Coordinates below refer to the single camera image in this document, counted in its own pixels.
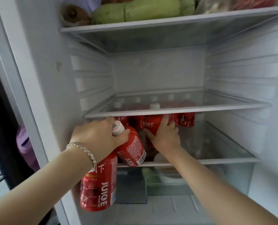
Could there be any white refrigerator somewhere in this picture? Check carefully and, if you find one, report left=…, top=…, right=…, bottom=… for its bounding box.
left=0, top=0, right=278, bottom=225

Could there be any red juice bottle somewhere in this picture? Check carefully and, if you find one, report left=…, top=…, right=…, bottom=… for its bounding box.
left=112, top=121, right=147, bottom=167
left=144, top=103, right=164, bottom=149
left=80, top=154, right=118, bottom=212

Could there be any row of red juice bottles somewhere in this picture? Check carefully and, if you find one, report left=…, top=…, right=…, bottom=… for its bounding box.
left=113, top=93, right=196, bottom=130

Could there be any white bowl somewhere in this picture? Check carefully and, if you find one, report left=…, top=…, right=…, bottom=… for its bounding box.
left=154, top=153, right=184, bottom=183

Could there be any person's right forearm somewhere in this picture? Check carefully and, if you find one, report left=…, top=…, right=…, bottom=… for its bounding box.
left=163, top=147, right=278, bottom=225

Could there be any green gourd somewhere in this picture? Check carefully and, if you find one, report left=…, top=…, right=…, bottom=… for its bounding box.
left=91, top=0, right=196, bottom=25

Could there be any person's left forearm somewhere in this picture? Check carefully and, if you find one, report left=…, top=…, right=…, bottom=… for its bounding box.
left=0, top=144, right=98, bottom=225

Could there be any clear crisper drawer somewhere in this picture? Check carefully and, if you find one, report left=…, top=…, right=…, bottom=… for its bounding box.
left=116, top=162, right=255, bottom=205

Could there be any clear plastic bag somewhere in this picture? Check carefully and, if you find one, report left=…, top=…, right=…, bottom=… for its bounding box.
left=195, top=0, right=231, bottom=15

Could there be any red plastic bag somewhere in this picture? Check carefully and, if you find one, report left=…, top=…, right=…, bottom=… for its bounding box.
left=230, top=0, right=278, bottom=11

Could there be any green vegetable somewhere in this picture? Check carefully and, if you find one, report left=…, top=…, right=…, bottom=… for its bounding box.
left=141, top=167, right=161, bottom=186

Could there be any purple cloth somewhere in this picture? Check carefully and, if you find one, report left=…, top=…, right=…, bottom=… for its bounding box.
left=16, top=124, right=40, bottom=172

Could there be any person's left hand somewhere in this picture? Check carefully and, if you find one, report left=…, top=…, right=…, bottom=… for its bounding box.
left=70, top=117, right=131, bottom=162

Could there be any silver chain bracelet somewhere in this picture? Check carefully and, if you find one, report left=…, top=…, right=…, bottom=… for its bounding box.
left=66, top=142, right=98, bottom=173

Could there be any bagged brown food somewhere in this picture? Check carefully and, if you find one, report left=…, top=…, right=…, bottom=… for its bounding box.
left=60, top=4, right=92, bottom=27

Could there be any glass refrigerator shelf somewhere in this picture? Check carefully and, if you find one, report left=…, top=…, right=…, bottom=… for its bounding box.
left=117, top=121, right=260, bottom=168
left=60, top=6, right=278, bottom=55
left=85, top=88, right=272, bottom=119

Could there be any person's right hand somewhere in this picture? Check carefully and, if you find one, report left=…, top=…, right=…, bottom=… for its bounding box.
left=142, top=115, right=182, bottom=156

